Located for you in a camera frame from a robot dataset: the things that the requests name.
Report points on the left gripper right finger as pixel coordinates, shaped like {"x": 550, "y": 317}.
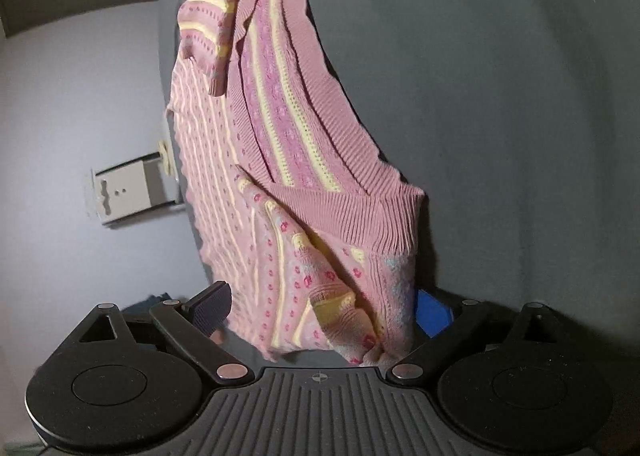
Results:
{"x": 434, "y": 311}

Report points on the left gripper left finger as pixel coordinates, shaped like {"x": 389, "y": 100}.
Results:
{"x": 208, "y": 310}

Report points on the pink yellow knitted sweater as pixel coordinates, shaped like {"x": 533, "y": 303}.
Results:
{"x": 296, "y": 210}

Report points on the grey round table cover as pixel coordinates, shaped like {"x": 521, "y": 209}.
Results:
{"x": 520, "y": 121}

